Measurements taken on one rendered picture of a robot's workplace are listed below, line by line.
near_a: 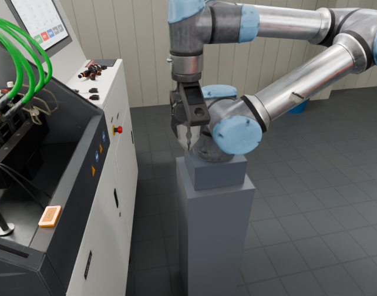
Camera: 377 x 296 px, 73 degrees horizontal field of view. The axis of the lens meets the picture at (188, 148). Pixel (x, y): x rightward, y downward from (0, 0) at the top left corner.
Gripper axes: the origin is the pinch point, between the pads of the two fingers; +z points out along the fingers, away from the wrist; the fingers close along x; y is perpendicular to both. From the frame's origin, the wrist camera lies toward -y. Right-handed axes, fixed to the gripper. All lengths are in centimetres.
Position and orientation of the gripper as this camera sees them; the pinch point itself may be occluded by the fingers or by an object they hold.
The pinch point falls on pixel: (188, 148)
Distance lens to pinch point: 69.1
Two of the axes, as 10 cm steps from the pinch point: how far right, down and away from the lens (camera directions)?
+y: -2.1, -5.4, 8.1
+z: 0.0, 8.3, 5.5
